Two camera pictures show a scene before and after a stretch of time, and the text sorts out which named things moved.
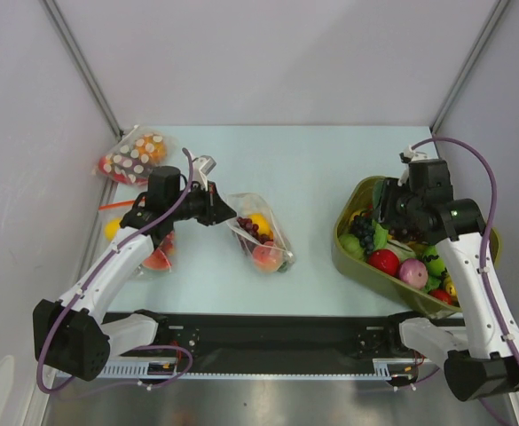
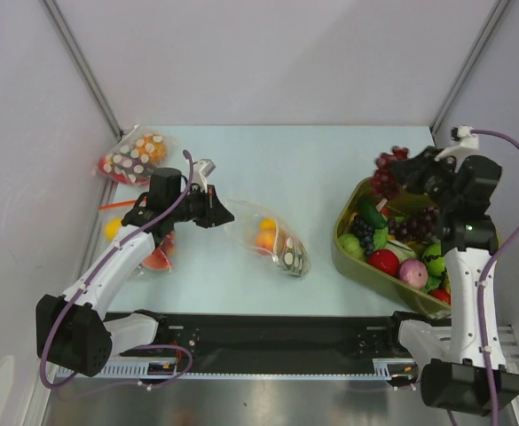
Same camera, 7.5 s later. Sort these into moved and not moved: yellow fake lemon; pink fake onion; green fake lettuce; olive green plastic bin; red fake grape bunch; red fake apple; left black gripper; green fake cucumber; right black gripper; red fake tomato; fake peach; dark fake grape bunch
Moved: fake peach; green fake cucumber; red fake grape bunch; right black gripper
Not moved: left black gripper; red fake apple; yellow fake lemon; pink fake onion; green fake lettuce; red fake tomato; dark fake grape bunch; olive green plastic bin
